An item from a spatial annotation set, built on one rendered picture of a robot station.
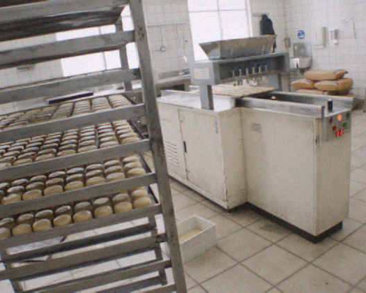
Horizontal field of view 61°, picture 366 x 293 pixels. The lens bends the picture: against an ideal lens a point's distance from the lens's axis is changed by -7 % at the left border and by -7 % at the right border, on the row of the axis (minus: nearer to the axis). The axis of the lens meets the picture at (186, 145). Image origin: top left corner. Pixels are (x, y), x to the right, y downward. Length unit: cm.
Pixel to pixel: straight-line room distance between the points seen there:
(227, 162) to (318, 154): 73
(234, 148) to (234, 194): 36
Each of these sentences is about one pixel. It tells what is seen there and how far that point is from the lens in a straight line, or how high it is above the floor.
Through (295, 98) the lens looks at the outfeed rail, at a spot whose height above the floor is 87.
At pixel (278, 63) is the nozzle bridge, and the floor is 109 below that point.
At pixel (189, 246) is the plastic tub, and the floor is 10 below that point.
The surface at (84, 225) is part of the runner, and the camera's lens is 90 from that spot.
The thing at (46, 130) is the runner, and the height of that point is 114.
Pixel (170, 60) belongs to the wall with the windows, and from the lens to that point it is 566.
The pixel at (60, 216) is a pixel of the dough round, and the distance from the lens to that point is 97.
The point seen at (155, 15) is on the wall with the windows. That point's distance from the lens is 562.
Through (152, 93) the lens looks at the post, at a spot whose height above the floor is 118.
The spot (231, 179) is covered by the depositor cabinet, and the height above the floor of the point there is 32.
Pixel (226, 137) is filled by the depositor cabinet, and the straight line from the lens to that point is 236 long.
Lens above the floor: 127
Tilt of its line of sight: 16 degrees down
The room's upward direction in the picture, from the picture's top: 8 degrees counter-clockwise
